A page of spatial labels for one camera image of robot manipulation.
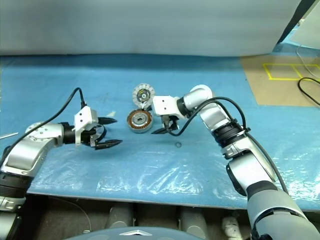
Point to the white flat sheet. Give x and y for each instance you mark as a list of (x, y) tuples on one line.
[(310, 32)]

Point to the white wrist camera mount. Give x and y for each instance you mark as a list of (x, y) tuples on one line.
[(165, 105), (83, 117)]

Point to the grey robot torso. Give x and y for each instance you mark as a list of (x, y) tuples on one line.
[(112, 235)]

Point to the small white paper scrap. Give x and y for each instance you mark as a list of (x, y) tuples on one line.
[(111, 114)]

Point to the grey rounded shape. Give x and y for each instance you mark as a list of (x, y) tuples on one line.
[(121, 217), (193, 222)]

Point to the silver round motor cover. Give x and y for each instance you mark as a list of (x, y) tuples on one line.
[(142, 95)]

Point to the yellow tape marking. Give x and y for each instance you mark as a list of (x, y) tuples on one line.
[(267, 72)]

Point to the motor stator with copper windings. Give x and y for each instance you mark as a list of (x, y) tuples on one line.
[(140, 122)]

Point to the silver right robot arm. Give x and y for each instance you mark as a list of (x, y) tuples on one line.
[(250, 155)]

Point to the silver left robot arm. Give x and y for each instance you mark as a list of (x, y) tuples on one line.
[(22, 155)]

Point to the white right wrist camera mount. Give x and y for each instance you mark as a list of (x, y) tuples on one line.
[(165, 105)]

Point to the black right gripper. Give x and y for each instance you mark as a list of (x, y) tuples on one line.
[(167, 121)]

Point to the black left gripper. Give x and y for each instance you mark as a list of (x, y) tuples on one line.
[(87, 137)]

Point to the brown cardboard sheet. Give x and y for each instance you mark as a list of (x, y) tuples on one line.
[(275, 92)]

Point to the white backdrop board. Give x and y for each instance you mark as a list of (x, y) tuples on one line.
[(125, 25)]

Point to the slim silver metal tool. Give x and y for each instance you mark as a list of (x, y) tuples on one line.
[(8, 135)]

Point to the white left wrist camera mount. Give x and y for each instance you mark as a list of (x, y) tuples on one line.
[(83, 117)]

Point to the white rounded shape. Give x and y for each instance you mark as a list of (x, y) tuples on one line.
[(231, 226)]

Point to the blue plastic table cover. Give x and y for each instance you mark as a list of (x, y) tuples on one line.
[(75, 75)]

